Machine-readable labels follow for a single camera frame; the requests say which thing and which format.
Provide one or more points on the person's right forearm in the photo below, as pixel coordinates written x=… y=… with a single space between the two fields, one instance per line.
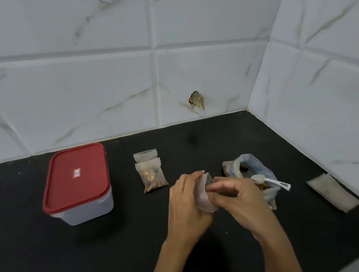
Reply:
x=278 y=255

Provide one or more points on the person's right hand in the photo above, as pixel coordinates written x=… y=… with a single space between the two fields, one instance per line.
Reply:
x=249 y=207

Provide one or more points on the person's right thumb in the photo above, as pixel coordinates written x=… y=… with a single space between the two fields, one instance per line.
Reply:
x=222 y=190

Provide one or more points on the person's left fingers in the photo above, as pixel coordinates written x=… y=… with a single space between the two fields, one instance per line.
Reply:
x=189 y=177

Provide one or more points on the person's left forearm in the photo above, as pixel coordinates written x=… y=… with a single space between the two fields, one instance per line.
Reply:
x=168 y=268

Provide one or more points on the person's left hand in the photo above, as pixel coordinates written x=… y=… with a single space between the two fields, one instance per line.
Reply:
x=185 y=211

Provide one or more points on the stack of empty zip bags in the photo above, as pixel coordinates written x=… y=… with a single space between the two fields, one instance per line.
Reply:
x=333 y=192

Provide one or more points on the torn sticker remnant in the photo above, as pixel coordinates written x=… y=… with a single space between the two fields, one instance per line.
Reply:
x=196 y=100

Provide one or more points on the small zip bag of nuts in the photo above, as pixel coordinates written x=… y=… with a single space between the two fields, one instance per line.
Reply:
x=145 y=156
x=151 y=176

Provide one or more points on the white plastic spoon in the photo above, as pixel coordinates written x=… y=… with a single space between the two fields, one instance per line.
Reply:
x=268 y=180

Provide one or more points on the red container lid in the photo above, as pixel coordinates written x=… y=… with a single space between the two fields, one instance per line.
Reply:
x=75 y=178

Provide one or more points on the small clear zip bag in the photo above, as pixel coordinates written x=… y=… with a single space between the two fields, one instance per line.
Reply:
x=202 y=193

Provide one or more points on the clear plastic storage container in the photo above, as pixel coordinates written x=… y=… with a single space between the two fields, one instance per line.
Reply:
x=87 y=209

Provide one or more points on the large open bag of nuts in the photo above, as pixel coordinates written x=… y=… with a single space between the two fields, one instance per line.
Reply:
x=261 y=170

